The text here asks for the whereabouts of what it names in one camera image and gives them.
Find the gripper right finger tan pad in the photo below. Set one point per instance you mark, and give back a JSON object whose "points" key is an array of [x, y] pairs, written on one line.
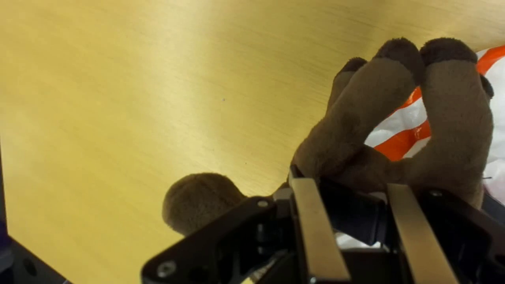
{"points": [[420, 237]]}

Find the gripper left finger tan pad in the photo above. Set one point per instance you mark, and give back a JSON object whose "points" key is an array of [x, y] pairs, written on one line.
{"points": [[321, 237]]}

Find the brown plush toy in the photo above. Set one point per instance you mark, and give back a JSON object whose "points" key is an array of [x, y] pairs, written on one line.
{"points": [[368, 115]]}

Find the white orange plastic bag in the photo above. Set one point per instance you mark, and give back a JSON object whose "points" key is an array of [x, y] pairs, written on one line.
{"points": [[404, 126]]}

